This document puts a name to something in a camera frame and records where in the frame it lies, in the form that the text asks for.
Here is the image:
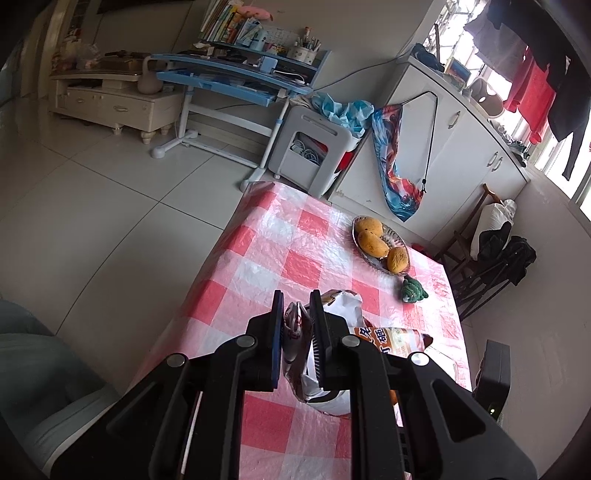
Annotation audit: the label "blue study desk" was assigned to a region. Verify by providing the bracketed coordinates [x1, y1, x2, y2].
[148, 39, 333, 192]

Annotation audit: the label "white red wrapper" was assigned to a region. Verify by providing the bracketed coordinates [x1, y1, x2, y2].
[283, 291, 365, 416]

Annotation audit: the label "white bag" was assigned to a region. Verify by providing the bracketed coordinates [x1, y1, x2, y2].
[471, 198, 517, 259]

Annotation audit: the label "colourful drawstring bag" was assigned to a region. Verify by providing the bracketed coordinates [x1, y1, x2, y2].
[370, 91, 439, 223]

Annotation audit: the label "fruit basket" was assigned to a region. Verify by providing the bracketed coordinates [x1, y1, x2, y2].
[352, 216, 411, 277]

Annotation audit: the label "white plastic stool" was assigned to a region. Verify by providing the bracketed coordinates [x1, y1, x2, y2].
[268, 105, 361, 199]

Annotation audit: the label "red hanging garment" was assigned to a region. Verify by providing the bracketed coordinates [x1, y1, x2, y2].
[502, 48, 557, 145]

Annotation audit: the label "folding chair with clothes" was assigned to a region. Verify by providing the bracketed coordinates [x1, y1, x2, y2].
[462, 224, 537, 321]

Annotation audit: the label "dark blue cloth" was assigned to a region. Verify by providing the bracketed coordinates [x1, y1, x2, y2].
[412, 44, 446, 73]

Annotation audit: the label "light blue chair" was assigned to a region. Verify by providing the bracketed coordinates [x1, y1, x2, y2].
[0, 299, 121, 476]

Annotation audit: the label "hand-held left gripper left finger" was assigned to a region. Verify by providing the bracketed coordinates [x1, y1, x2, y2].
[51, 290, 284, 480]

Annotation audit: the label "beige brown rounded object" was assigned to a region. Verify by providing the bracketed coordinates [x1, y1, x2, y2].
[467, 78, 506, 117]

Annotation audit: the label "black television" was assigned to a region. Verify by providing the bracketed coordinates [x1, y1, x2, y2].
[96, 0, 197, 14]

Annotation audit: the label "green toy turtle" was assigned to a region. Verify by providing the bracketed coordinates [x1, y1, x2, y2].
[400, 276, 429, 304]

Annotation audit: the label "red checked tablecloth table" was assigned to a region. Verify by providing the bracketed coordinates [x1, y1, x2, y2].
[124, 181, 474, 480]

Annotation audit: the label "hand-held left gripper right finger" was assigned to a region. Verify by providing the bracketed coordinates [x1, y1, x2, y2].
[308, 289, 541, 480]

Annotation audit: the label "row of books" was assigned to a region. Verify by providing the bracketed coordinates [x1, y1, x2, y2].
[198, 0, 264, 47]

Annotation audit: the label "plastic bags on cabinet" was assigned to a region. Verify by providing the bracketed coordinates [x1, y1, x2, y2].
[51, 37, 102, 72]

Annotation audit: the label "pink kettlebell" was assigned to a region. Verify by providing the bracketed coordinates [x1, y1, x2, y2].
[137, 55, 162, 95]

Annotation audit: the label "wooden chair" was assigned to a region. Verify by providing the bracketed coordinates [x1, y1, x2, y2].
[434, 184, 504, 278]

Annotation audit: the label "white pen holder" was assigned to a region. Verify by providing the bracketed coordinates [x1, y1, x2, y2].
[286, 28, 321, 65]

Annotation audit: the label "yellow mango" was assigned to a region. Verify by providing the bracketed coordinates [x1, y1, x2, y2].
[386, 247, 410, 274]
[358, 231, 389, 258]
[355, 217, 385, 236]

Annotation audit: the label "grey hanging garment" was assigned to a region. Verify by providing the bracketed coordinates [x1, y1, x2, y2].
[464, 0, 527, 81]

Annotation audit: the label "white television cabinet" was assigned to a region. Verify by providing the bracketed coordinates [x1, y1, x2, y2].
[48, 69, 185, 141]

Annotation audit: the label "black hanging garment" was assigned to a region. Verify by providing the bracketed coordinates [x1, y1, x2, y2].
[522, 0, 587, 182]

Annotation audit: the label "blue plastic bag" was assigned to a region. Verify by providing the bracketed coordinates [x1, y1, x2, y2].
[310, 91, 375, 139]

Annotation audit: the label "pink plush toy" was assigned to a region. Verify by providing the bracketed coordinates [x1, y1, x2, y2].
[238, 4, 274, 23]

